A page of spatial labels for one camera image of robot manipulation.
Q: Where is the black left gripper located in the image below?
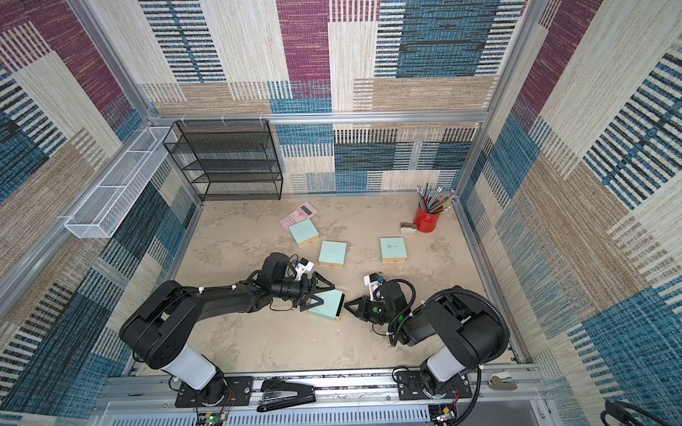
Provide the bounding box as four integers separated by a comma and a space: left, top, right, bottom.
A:
272, 274, 336, 313

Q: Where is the mint drawer jewelry box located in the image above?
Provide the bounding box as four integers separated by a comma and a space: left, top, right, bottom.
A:
307, 289, 346, 321

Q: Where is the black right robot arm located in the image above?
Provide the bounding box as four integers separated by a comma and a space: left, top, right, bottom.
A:
344, 273, 511, 399

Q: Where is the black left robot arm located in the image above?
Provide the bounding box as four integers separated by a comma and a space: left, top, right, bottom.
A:
119, 252, 336, 406

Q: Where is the mint jewelry box centre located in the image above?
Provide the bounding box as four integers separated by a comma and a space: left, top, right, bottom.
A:
318, 241, 347, 268

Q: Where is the mint jewelry box near calculator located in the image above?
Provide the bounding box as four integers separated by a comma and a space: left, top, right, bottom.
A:
289, 219, 319, 248

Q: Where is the mint jewelry box right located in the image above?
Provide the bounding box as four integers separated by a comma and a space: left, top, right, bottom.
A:
379, 237, 408, 263

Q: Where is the pink calculator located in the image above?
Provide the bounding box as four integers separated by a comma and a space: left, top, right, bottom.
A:
280, 202, 318, 230

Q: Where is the white tape dispenser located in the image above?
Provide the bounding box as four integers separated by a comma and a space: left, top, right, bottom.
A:
400, 222, 417, 234

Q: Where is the black stapler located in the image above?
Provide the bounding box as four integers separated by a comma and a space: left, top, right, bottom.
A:
257, 379, 316, 413

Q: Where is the red pencil cup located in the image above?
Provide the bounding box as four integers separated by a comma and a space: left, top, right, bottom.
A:
413, 208, 440, 234

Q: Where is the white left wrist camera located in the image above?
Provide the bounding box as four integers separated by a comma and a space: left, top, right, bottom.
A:
293, 258, 314, 280

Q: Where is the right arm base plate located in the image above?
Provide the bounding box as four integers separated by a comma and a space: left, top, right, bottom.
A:
391, 367, 472, 400

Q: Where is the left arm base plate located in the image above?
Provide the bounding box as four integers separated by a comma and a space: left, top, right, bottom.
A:
174, 376, 254, 408

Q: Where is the black wire shelf rack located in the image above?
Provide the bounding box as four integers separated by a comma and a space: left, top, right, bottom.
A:
163, 119, 283, 202

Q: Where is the white mesh wall basket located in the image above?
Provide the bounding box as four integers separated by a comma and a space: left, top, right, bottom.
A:
65, 127, 170, 239

